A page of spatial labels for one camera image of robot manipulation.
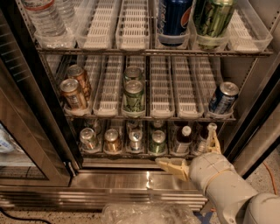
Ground green can bottom shelf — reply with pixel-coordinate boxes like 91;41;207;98
149;130;165;154

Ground green can front middle shelf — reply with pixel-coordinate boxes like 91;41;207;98
124;80;144;112

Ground silver green can bottom left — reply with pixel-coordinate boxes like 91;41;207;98
80;128;97;150

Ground blue can middle shelf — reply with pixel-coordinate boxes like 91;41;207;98
208;81;239;115

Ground open fridge door right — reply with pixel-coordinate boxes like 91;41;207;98
222;0;280;179

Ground green can shelf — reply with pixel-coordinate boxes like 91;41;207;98
123;66;143;82
192;0;237;51
124;80;144;112
149;130;165;154

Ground gold can front middle shelf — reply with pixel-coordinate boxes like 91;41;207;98
59;79;88;110

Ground glass fridge door left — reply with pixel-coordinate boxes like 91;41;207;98
0;3;71;187

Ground silver can bottom shelf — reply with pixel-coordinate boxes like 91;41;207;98
129;129;143;151

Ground black cable on floor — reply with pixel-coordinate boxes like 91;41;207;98
0;206;54;224

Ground clear plastic wrap bundle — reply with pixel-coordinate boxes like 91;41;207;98
101;203;201;224

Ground blue Pepsi can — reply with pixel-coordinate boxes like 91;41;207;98
157;0;193;46

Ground gold can shelf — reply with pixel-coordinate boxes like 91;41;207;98
104;129;121;153
66;65;91;100
59;79;88;110

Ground gold can bottom shelf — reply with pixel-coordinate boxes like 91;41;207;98
104;129;121;153

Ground green can rear middle shelf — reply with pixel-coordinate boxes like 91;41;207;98
123;66;143;82

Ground orange cable on floor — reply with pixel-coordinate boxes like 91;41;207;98
262;162;278;196

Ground stainless steel fridge cabinet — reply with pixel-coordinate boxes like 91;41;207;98
0;0;273;211

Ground gold can rear middle shelf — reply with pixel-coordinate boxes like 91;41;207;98
66;65;91;100

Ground green can top shelf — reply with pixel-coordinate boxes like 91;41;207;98
192;0;237;51

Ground brown bottle white cap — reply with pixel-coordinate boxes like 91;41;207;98
192;126;208;156
174;125;192;154

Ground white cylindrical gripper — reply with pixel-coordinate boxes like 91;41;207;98
155;122;257;224

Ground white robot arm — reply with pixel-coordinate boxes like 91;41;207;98
156;122;280;224

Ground clear water bottle red label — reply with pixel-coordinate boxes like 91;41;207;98
21;0;67;37

